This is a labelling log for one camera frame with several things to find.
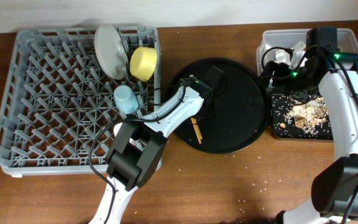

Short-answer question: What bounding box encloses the grey dishwasher rack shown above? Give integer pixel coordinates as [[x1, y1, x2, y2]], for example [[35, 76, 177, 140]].
[[0, 28, 161, 177]]

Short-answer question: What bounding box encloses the pale green plate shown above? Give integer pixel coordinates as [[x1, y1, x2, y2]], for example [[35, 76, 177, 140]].
[[94, 24, 127, 80]]

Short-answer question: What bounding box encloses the rectangular black tray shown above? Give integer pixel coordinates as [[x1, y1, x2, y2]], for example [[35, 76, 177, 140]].
[[271, 94, 333, 141]]

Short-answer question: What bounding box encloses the pink cup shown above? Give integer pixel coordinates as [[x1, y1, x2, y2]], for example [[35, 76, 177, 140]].
[[113, 123, 122, 136]]

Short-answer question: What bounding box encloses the yellow bowl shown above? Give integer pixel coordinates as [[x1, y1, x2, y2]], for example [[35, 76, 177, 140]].
[[129, 47, 157, 82]]

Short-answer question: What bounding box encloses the crumpled white paper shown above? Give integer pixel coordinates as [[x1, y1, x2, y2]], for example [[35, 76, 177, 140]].
[[275, 41, 306, 69]]

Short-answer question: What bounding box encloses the round black tray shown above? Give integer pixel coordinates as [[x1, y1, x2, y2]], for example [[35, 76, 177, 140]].
[[170, 58, 270, 154]]

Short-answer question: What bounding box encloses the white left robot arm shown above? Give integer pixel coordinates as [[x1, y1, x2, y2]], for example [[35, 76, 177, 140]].
[[90, 66, 224, 223]]

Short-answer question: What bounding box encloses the clear plastic bin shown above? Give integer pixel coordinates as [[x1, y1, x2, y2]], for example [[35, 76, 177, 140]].
[[256, 28, 358, 91]]

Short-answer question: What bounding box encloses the food scraps pile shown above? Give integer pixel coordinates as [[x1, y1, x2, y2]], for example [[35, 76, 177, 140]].
[[284, 96, 328, 135]]

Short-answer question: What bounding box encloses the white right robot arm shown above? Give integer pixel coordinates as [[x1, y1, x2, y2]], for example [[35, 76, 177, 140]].
[[257, 27, 358, 223]]

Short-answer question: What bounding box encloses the light blue cup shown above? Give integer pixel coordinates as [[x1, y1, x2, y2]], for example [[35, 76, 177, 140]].
[[114, 85, 139, 114]]

